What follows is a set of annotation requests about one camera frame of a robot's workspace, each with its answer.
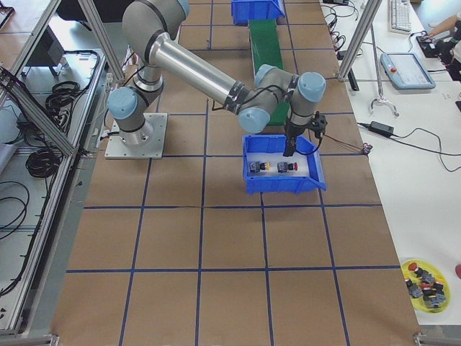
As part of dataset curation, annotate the red black wire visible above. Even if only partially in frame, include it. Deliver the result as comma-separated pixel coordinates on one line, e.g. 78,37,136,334
322,133,372,156

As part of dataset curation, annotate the white foam pad right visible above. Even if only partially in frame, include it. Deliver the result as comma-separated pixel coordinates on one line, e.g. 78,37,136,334
243,152,313,178

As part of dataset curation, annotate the blue bin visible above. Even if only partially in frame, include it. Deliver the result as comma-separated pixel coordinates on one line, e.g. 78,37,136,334
243,135,326,195
230,0,285,25

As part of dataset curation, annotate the red push button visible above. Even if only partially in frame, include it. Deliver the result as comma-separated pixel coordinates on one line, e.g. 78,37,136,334
277,161,298,173

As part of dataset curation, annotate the green conveyor belt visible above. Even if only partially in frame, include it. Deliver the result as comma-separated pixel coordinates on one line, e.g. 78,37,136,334
249,18,291,127

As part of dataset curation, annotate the aluminium frame post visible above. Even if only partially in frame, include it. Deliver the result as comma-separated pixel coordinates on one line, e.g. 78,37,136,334
337,0,382,81

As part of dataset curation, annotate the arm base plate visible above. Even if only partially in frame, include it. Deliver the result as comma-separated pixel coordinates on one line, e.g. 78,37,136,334
105,112,168,159

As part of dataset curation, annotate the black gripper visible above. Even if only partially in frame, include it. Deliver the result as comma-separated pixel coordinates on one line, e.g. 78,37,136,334
283,111,328,157

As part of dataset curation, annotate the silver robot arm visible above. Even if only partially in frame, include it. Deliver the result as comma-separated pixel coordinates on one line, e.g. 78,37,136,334
107,1,327,159

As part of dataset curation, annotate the blue left bin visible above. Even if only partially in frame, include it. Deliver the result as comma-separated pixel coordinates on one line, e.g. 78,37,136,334
230,0,285,25

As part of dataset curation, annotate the teach pendant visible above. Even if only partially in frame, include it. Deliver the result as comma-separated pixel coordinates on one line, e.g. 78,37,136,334
380,53,436,90

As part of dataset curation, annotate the yellow push button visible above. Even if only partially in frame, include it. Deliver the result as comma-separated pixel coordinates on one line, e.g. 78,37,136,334
249,161,271,174

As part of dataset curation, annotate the blue right bin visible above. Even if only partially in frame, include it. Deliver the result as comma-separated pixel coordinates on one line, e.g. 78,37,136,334
243,135,326,195

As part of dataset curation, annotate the metal reacher grabber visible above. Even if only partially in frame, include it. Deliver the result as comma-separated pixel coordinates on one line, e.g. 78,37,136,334
370,20,399,117

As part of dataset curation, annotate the white keyboard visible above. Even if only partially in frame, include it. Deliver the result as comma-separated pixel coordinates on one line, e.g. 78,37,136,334
388,0,411,35

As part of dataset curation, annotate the black power adapter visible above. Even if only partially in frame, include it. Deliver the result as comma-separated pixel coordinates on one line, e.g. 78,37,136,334
369,121,394,138

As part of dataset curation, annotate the yellow bowl of buttons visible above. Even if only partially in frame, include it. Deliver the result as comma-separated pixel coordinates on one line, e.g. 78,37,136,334
400,259,451,314

